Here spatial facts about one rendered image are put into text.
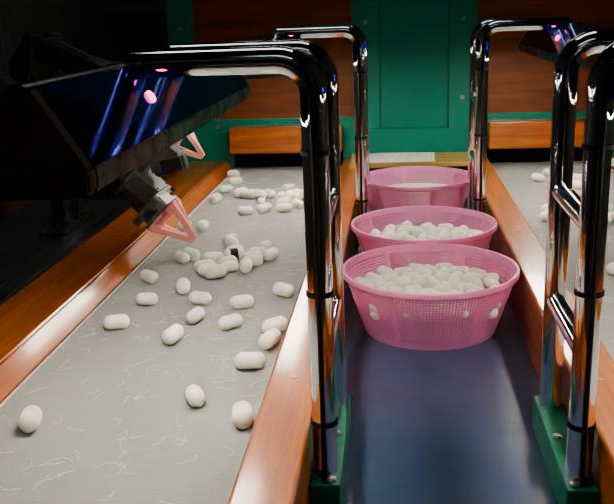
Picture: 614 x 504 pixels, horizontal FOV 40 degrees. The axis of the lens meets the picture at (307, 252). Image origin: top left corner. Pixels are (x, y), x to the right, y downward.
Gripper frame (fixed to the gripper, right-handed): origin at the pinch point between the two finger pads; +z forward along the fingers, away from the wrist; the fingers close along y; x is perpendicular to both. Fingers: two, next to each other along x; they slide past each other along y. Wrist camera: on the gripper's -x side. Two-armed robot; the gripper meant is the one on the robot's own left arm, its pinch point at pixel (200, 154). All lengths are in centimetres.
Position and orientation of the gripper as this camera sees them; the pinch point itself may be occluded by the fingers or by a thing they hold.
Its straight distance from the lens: 187.4
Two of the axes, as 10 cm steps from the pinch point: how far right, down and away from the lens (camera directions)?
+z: 7.8, 6.2, 1.0
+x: -6.2, 7.3, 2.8
